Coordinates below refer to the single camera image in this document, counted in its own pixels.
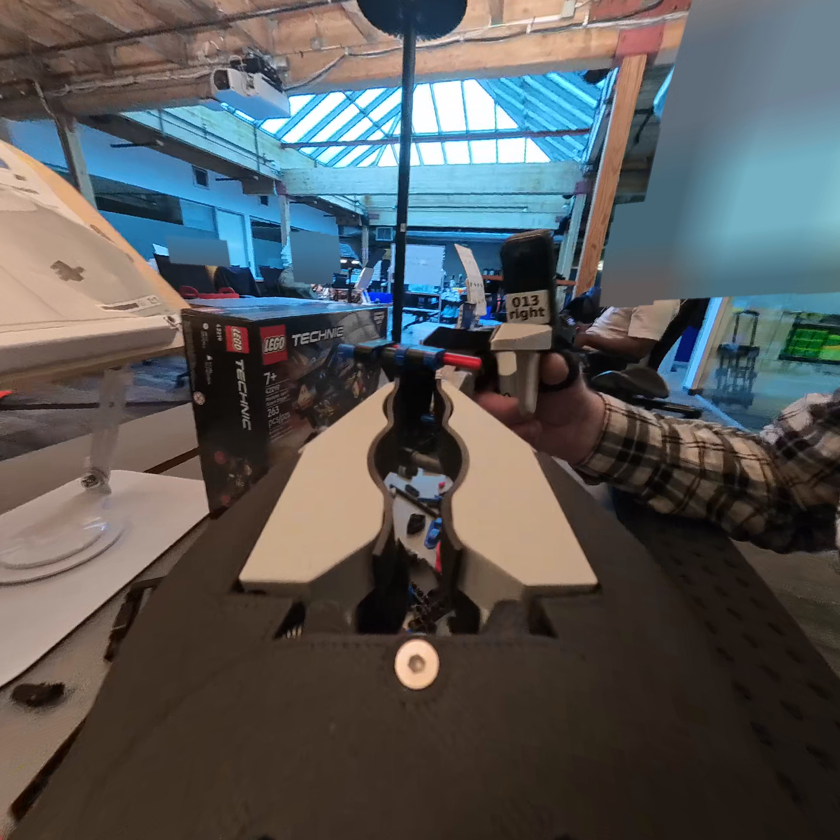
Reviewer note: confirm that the black pole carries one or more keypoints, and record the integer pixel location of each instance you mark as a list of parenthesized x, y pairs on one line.
[(405, 197)]

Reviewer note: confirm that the small blue toy piece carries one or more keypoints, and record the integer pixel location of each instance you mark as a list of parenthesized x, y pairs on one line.
[(434, 533)]

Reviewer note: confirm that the white paper sign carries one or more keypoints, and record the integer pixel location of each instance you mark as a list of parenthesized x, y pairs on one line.
[(472, 275)]

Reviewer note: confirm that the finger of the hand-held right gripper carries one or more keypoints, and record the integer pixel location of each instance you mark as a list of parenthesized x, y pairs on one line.
[(464, 380)]

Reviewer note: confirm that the person's right hand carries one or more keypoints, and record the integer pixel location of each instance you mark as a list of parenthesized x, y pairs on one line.
[(564, 423)]

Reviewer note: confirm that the white ceiling projector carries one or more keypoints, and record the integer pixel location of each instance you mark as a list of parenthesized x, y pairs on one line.
[(253, 85)]

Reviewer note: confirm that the white base sheet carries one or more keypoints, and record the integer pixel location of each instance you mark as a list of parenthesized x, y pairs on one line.
[(151, 525)]

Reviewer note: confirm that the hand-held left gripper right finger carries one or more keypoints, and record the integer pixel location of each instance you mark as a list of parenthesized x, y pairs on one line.
[(518, 518)]

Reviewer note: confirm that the black toy set box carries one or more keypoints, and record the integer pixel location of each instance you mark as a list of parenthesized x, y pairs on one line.
[(236, 407)]

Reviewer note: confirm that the booklet stand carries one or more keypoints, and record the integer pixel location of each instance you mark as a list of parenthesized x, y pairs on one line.
[(98, 433)]

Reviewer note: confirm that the black toy brick frame assembly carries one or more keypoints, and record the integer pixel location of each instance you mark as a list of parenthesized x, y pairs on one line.
[(410, 394)]

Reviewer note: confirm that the instruction booklet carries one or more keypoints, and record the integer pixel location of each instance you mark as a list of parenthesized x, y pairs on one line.
[(59, 282)]

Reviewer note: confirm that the wooden post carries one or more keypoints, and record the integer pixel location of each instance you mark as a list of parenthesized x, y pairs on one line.
[(613, 177)]

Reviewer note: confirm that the black office chair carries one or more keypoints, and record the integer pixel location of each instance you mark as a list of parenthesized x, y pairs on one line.
[(636, 384)]

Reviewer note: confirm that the whiteboard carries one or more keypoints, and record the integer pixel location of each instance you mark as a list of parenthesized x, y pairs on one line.
[(424, 266)]

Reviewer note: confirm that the small black toy piece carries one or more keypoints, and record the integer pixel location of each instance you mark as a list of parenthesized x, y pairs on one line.
[(38, 694), (415, 523)]

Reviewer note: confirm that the black round disc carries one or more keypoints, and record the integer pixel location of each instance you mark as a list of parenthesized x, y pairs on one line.
[(412, 14)]

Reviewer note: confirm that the green storage bins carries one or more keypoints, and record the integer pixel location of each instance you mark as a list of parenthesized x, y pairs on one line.
[(806, 338)]

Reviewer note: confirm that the black rolling cart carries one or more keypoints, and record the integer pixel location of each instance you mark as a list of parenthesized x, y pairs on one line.
[(738, 361)]

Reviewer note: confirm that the person's right forearm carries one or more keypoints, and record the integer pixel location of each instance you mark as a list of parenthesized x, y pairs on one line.
[(709, 472)]

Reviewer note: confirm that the grey desk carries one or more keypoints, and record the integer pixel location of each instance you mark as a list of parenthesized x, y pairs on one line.
[(59, 748)]

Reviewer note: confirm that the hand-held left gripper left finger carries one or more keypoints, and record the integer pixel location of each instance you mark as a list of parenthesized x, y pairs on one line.
[(315, 518)]

